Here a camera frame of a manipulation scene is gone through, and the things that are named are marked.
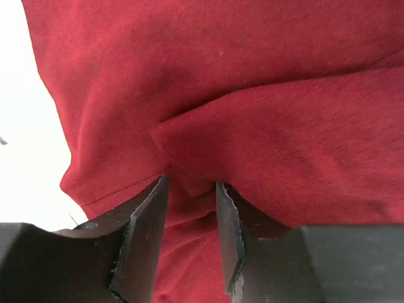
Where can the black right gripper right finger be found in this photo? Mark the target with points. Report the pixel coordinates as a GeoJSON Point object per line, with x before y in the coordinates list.
{"type": "Point", "coordinates": [266, 261]}

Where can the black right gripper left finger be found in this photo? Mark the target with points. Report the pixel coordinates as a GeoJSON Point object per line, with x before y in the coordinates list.
{"type": "Point", "coordinates": [112, 258]}

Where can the dark red t shirt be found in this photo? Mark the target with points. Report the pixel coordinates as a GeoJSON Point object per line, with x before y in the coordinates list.
{"type": "Point", "coordinates": [296, 104]}

